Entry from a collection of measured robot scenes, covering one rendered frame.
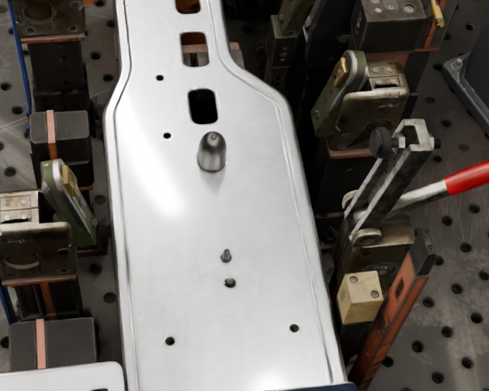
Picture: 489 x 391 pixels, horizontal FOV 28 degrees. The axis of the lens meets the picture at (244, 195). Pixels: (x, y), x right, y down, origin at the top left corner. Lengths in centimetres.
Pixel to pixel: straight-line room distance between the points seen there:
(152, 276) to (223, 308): 8
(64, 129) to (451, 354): 61
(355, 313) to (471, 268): 48
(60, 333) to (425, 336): 56
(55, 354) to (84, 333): 4
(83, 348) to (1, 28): 74
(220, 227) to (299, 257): 9
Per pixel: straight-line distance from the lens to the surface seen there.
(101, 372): 99
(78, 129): 114
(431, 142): 91
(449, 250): 145
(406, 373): 135
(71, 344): 103
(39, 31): 130
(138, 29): 122
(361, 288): 97
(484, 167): 98
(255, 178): 110
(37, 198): 103
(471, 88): 159
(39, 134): 114
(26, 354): 103
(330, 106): 112
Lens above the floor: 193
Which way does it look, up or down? 59 degrees down
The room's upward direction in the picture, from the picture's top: 9 degrees clockwise
